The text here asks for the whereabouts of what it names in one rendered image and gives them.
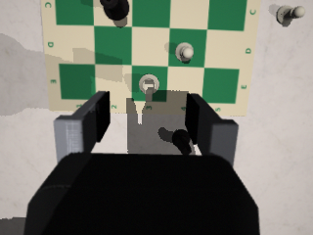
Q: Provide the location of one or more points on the green and cream chessboard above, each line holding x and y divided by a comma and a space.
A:
86, 52

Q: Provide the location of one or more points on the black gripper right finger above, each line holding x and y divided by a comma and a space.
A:
213, 135

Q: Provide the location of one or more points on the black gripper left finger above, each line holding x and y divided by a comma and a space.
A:
80, 132

